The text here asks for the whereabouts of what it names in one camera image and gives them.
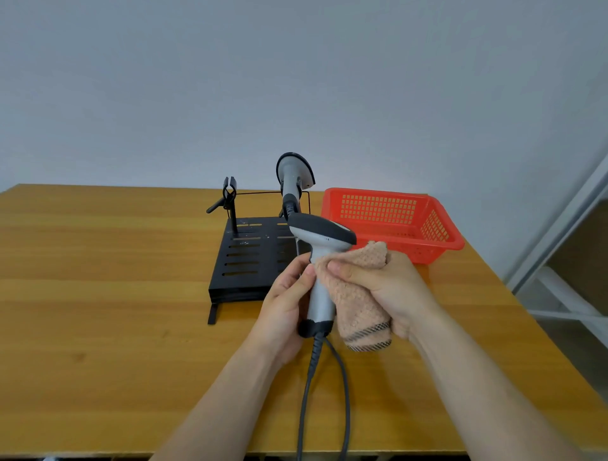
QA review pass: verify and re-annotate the person's left hand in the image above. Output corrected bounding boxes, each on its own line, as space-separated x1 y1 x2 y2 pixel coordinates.
246 253 317 367

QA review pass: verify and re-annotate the person's right hand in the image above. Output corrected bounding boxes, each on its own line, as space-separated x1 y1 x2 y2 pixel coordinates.
327 249 443 340

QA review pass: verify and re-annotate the pink striped cloth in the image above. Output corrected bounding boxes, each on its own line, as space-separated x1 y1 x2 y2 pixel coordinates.
313 241 394 353

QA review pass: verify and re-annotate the grey black barcode scanner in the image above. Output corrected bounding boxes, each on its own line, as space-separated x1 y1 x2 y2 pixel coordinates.
276 152 316 220
287 212 357 339

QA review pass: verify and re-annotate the person's left forearm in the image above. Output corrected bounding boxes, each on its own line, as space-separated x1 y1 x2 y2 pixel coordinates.
151 339 287 461

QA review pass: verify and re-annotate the person's right forearm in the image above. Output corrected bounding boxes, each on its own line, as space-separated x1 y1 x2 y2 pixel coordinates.
408 306 587 461

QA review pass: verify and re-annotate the black slotted metal rack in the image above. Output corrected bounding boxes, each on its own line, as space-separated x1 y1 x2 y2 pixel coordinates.
207 189 312 326

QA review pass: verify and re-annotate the red plastic basket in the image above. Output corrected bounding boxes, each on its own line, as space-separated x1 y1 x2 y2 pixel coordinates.
320 187 466 265

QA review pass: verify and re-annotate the dark grey scanner cable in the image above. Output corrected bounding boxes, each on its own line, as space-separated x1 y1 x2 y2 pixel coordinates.
296 332 326 461

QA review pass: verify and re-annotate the black clip holder post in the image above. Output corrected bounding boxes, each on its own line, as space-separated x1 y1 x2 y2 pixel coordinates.
206 176 238 236

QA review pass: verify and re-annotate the white metal shelf frame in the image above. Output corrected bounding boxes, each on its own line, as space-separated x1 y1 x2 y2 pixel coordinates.
505 156 608 350

